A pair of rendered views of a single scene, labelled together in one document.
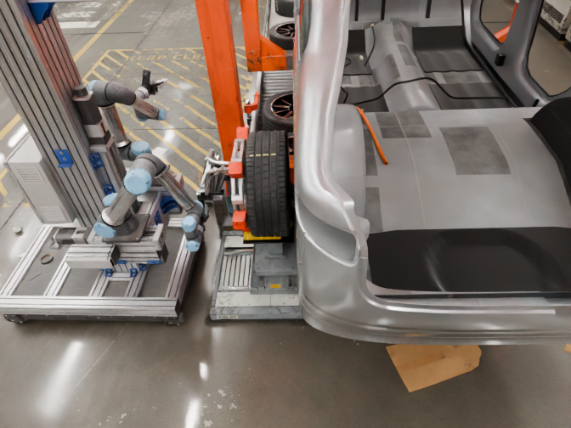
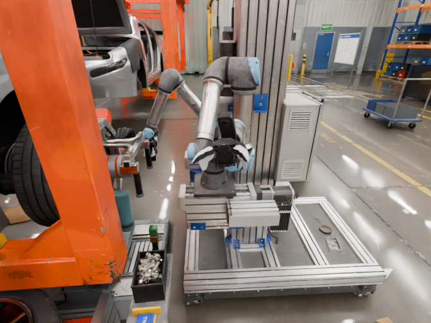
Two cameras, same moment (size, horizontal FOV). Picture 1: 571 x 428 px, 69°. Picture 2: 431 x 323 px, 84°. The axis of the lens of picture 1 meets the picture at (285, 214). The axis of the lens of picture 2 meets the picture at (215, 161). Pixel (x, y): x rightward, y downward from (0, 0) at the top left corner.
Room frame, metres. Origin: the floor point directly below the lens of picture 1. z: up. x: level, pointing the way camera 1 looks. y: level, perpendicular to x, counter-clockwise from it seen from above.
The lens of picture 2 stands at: (3.37, 0.75, 1.51)
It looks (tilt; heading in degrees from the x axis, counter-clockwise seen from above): 26 degrees down; 172
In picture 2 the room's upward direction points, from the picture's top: straight up
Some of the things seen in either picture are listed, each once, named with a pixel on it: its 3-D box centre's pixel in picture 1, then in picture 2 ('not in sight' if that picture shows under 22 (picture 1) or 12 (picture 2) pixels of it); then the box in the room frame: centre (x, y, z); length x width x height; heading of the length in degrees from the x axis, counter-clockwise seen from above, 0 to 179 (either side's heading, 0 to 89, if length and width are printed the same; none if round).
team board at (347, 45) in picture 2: not in sight; (344, 59); (-5.91, 7.06, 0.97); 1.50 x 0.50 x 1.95; 175
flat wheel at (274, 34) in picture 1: (294, 38); not in sight; (5.55, -0.26, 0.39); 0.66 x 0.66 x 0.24
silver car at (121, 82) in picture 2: not in sight; (111, 45); (-2.86, -0.76, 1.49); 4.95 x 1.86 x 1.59; 177
